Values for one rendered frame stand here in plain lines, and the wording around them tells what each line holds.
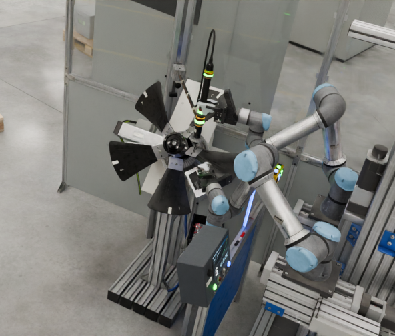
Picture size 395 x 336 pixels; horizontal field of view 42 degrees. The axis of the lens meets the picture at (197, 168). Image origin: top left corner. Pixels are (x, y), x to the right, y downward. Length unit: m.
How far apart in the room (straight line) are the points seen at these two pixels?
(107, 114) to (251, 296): 1.61
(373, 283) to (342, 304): 0.22
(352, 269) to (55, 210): 2.39
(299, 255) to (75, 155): 2.40
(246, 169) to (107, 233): 2.00
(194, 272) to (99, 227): 2.11
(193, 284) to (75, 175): 2.39
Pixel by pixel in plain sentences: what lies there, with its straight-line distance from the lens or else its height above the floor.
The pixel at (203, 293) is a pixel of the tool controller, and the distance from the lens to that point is 1.93.
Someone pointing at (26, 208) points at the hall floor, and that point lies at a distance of 4.10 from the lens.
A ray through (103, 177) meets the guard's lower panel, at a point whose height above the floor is 0.26.
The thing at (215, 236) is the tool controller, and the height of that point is 1.25.
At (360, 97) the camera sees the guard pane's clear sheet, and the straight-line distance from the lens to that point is 3.06.
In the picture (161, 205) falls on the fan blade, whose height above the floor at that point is 0.96.
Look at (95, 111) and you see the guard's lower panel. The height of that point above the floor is 0.79.
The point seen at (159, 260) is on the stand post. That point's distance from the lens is 3.25.
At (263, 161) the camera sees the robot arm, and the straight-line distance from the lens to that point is 2.07.
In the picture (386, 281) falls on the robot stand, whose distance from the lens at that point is 2.46.
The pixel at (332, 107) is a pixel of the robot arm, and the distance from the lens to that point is 2.39.
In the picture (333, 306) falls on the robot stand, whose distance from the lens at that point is 2.33.
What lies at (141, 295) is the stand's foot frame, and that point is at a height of 0.08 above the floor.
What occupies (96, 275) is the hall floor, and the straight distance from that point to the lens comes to 3.56.
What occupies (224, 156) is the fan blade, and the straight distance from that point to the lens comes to 2.62.
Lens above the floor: 2.51
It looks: 32 degrees down
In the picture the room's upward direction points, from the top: 11 degrees clockwise
